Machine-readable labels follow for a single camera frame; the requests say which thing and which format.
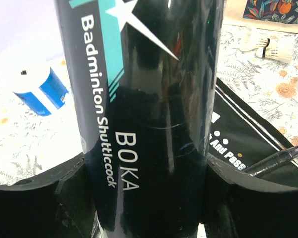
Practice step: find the black racket cover bag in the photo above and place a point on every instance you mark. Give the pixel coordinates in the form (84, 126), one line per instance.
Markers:
(239, 135)

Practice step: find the black handled badminton racket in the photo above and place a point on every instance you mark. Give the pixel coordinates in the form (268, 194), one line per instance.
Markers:
(272, 162)

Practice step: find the white feather shuttlecock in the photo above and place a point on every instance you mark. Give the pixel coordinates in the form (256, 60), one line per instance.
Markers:
(253, 39)
(276, 53)

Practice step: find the floral patterned table cloth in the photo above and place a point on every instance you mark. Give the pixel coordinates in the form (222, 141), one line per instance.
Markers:
(31, 144)

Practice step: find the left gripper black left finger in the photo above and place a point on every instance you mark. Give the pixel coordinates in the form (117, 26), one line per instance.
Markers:
(56, 203)

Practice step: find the blue white tape roll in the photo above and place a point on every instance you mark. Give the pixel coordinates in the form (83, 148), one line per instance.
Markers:
(40, 89)

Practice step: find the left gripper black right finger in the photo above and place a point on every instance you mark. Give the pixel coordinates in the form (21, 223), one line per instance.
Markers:
(238, 205)

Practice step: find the beige floral tote bag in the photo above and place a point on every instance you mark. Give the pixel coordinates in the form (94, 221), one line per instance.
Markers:
(275, 15)

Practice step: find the black teal shuttlecock tube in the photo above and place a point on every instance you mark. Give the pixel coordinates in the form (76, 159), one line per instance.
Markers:
(142, 74)

